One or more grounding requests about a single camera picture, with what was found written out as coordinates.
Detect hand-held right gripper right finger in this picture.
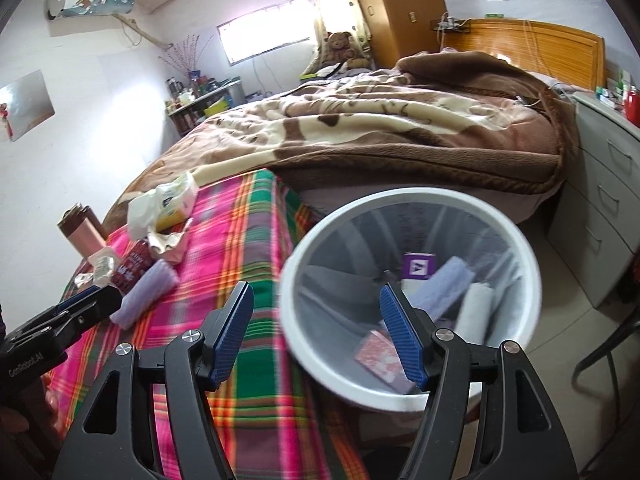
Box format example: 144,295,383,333
379,280,576,480

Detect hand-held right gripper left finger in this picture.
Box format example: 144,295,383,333
52,281,256,480

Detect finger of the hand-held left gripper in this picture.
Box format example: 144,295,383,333
20,286,102,333
30,290,123,348

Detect strawberry print drink carton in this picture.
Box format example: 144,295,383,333
354,331,406,386

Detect clear plastic bottle red cap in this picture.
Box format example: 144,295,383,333
75,247,121,288

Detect dark red drink can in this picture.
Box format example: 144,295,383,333
111,240,151,291

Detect white paper roll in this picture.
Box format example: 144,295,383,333
457,282,493,346

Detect paper wrapper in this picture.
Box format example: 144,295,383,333
147,217,195,266

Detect pink thermos mug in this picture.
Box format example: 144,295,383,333
56,202,108,258

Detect pink green plaid cloth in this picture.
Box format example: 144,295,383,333
47,170,371,480

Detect white tissue pack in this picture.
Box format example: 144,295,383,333
127,171,199,241

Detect black metal chair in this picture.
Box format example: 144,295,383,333
572,310,640,480

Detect brown beige blanket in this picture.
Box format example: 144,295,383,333
120,50,581,196

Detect cluttered side table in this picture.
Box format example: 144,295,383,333
167,82,246,136

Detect row of bottles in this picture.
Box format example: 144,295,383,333
167,72,236,111

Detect grey drawer cabinet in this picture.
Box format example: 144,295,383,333
545,91,640,308

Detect dried flower branches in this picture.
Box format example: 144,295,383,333
157,34,213,78

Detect air conditioner pipe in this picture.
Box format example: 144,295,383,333
115,14,173,48

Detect brown teddy bear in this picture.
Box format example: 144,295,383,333
317,31,371,70

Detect window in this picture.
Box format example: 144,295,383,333
216,0,313,66

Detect green white medicine box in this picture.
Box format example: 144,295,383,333
595,86,626,107

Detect wooden bed headboard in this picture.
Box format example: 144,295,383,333
442,19,606,92

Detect wooden wardrobe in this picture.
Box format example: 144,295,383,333
342,0,448,68

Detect silver wall mirror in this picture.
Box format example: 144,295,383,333
0,71,56,142

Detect covered wall air conditioner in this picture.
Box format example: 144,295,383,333
46,0,137,21

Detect wall shelf with power strip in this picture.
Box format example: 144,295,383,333
430,14,473,33

